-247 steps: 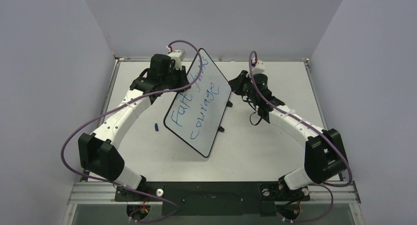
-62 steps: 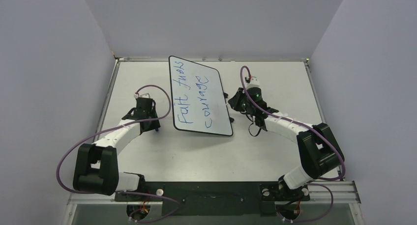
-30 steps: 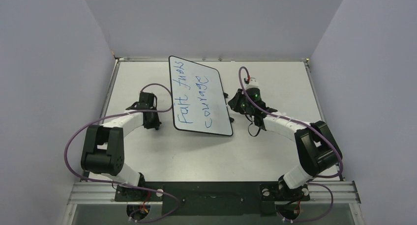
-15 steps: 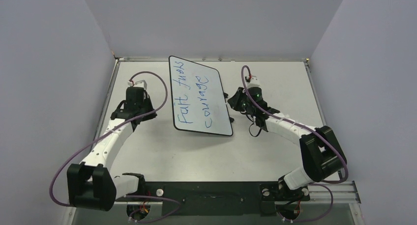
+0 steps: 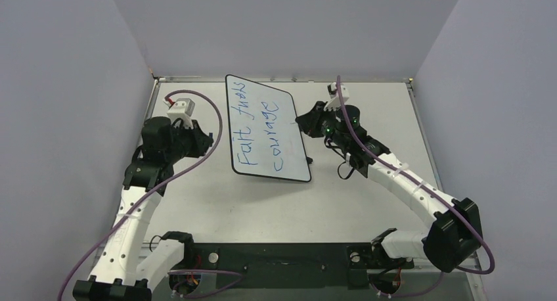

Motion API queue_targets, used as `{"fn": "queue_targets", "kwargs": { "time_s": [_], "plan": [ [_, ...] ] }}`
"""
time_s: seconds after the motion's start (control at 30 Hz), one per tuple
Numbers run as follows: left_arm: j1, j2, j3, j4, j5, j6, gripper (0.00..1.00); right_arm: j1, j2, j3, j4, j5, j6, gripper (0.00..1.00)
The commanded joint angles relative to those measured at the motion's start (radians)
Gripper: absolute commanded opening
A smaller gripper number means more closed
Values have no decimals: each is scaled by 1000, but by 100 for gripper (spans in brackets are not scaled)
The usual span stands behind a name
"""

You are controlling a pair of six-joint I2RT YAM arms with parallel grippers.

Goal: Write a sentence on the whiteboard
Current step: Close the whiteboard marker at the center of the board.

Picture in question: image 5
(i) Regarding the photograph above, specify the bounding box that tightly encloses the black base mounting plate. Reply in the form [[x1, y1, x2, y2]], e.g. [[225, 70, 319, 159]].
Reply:
[[168, 242, 414, 293]]

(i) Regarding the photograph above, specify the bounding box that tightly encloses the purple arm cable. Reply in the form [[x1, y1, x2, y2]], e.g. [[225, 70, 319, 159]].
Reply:
[[56, 89, 244, 301], [336, 76, 496, 276]]

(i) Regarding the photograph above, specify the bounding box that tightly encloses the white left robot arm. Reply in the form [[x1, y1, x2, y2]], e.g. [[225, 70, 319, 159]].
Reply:
[[72, 116, 223, 300]]

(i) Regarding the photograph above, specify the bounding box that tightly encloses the aluminium front frame rail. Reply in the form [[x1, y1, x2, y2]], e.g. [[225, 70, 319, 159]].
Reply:
[[89, 242, 481, 275]]

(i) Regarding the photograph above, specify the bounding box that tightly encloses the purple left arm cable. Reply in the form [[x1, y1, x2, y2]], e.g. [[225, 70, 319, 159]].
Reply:
[[56, 89, 244, 301]]

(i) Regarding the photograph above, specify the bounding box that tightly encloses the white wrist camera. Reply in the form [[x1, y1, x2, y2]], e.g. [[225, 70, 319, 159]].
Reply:
[[165, 98, 195, 129], [324, 81, 349, 112]]

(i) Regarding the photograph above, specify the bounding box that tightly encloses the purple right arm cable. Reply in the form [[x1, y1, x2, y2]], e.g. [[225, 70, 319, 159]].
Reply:
[[336, 76, 496, 276]]

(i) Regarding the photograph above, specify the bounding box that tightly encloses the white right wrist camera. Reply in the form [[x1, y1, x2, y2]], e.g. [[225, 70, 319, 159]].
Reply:
[[324, 81, 349, 112]]

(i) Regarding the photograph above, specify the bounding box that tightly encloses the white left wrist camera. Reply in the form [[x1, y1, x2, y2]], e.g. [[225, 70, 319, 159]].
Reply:
[[165, 98, 195, 129]]

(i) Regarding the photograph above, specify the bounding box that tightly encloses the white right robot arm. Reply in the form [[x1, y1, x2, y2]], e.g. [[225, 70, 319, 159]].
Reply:
[[295, 101, 483, 273]]

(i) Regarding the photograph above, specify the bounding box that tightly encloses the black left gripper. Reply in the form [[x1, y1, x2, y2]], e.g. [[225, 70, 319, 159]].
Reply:
[[165, 119, 213, 164]]

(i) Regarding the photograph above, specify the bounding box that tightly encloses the black-framed whiteboard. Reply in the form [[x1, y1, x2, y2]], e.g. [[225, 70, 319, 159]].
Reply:
[[225, 74, 311, 183]]

